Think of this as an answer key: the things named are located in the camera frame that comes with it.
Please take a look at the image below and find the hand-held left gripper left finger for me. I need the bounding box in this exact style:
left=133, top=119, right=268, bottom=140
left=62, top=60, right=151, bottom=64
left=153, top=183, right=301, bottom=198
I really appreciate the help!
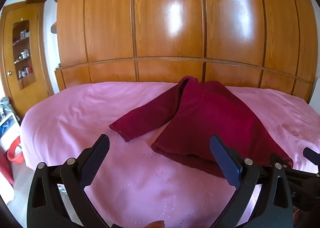
left=26, top=134, right=118, bottom=228

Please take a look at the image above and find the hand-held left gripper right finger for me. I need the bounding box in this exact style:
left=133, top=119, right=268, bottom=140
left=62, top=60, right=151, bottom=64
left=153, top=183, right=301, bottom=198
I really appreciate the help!
left=209, top=135, right=293, bottom=228

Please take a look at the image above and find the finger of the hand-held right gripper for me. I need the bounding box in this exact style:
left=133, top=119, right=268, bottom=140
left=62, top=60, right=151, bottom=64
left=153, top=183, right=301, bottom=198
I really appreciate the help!
left=269, top=152, right=284, bottom=166
left=302, top=147, right=320, bottom=166

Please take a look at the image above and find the maroon sweater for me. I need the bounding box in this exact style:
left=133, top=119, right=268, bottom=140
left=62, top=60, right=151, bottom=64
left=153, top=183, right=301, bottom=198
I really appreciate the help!
left=109, top=76, right=293, bottom=179

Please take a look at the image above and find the person's left hand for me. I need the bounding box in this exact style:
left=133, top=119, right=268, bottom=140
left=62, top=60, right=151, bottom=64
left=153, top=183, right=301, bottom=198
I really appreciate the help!
left=144, top=220, right=165, bottom=228

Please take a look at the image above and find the pink bedspread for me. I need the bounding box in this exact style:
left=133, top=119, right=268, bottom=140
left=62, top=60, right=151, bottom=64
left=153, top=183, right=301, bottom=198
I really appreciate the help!
left=20, top=81, right=320, bottom=228

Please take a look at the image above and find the white board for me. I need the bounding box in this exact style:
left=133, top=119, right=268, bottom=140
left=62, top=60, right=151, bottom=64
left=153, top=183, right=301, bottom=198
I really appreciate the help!
left=309, top=88, right=320, bottom=111

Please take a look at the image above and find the red bucket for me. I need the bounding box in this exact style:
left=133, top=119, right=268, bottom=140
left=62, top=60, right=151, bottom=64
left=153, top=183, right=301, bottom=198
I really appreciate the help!
left=7, top=136, right=25, bottom=164

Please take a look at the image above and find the red cloth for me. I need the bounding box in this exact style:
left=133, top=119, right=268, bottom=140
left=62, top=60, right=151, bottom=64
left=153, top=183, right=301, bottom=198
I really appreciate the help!
left=0, top=152, right=15, bottom=186

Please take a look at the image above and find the white and blue box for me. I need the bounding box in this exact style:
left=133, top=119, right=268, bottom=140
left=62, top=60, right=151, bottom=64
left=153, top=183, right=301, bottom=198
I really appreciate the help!
left=0, top=114, right=21, bottom=145

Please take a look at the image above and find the wooden cabinet with shelf niche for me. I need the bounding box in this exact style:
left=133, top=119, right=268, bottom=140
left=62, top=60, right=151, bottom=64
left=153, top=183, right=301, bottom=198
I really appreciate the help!
left=0, top=3, right=55, bottom=121

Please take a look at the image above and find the wooden panelled wardrobe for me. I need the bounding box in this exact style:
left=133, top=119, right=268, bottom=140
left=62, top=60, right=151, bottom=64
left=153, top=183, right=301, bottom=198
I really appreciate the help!
left=54, top=0, right=320, bottom=103

